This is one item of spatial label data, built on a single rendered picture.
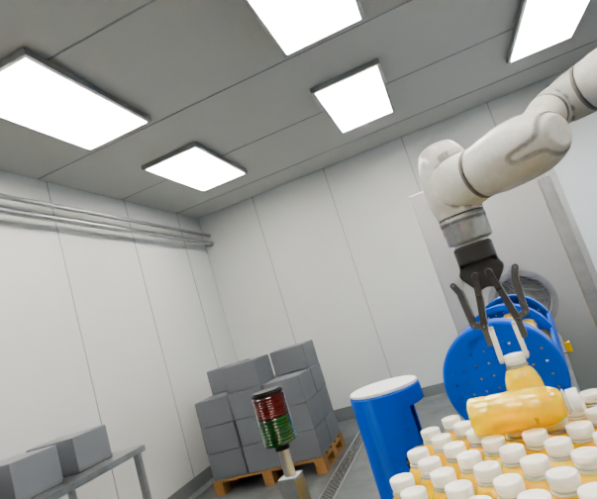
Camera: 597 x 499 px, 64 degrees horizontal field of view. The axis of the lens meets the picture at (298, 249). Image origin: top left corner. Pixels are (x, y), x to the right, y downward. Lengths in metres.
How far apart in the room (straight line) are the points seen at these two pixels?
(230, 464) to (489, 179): 4.63
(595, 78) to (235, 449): 4.54
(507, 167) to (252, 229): 6.34
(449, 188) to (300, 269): 5.91
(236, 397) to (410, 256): 2.98
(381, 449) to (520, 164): 1.32
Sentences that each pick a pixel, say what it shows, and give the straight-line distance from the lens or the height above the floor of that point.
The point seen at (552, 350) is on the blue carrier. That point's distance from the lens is 1.27.
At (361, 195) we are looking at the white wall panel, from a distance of 6.69.
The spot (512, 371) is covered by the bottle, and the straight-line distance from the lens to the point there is 1.01.
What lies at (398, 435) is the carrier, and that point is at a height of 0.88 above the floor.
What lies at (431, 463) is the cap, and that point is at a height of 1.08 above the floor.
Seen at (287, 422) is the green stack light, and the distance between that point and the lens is 0.94.
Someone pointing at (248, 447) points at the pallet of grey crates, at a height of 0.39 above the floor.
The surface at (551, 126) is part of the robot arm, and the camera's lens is 0.88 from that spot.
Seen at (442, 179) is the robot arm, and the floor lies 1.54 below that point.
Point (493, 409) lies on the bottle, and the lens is 0.93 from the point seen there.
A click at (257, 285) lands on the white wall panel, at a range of 7.02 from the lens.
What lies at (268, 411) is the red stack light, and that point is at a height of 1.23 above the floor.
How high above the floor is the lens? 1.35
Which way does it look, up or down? 9 degrees up
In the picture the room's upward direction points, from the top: 17 degrees counter-clockwise
